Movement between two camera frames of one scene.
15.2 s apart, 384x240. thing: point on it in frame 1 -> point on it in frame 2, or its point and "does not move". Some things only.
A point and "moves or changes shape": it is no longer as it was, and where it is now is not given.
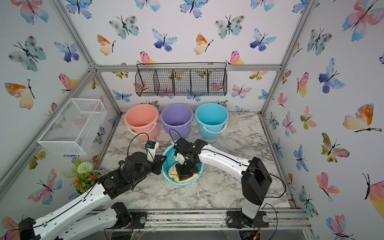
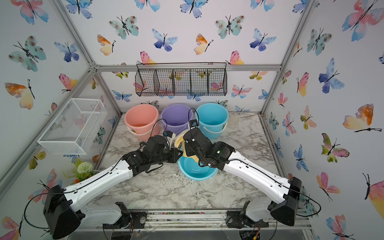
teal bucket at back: x=213 y=119 does not move
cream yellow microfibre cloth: x=173 y=173 moves or changes shape
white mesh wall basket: x=72 y=129 does not move
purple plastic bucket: x=176 y=119 does not move
